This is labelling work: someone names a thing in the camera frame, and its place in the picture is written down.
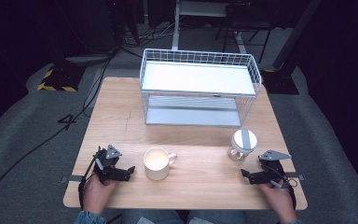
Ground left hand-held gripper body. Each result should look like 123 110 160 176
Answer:
92 144 123 183

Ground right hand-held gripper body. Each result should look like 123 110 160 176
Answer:
251 149 293 189

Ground cream ceramic mug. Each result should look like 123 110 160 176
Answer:
143 147 178 181

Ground glass jar with white lid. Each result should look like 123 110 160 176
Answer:
227 128 258 162

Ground white wire shelf rack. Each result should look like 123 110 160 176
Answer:
139 48 263 129

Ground person's right hand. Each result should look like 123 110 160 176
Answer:
258 181 298 224

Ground person's left hand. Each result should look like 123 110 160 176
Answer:
82 176 121 217

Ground grey tape strip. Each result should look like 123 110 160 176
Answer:
60 175 85 184
283 171 306 182

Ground person's legs in jeans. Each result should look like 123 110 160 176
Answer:
120 209 246 224

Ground yellow black striped stand base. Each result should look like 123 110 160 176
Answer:
36 63 87 93

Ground black metal stand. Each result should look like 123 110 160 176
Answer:
260 0 324 96

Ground black chair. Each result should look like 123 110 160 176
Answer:
213 2 276 63

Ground right hand-held gripper cable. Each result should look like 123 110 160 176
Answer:
282 175 298 210

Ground hand-held gripper cable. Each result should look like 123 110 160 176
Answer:
77 155 98 210
282 175 298 210

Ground left hand-held gripper cable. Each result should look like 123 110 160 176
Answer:
77 155 98 210

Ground long black floor cable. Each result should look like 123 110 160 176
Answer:
0 52 117 224

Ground bundle of floor cables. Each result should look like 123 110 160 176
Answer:
117 21 185 51

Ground white metal desk frame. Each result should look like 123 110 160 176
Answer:
171 0 250 54

